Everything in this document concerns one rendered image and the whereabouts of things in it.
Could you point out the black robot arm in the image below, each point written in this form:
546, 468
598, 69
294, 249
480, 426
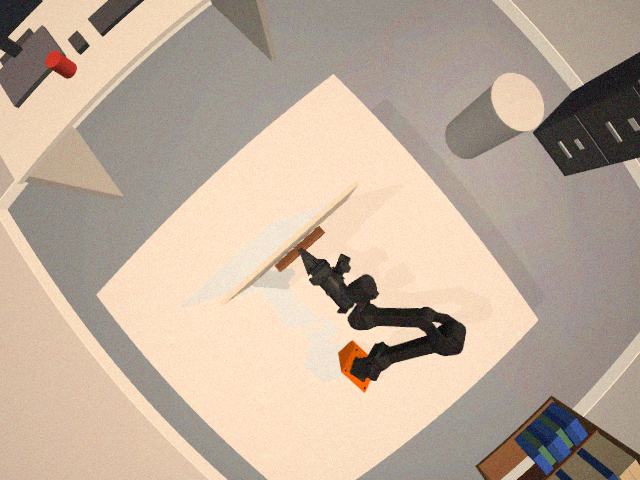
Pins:
446, 340

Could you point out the brown wooden picture frame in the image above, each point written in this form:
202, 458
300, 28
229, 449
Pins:
294, 253

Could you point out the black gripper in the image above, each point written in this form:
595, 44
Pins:
321, 271

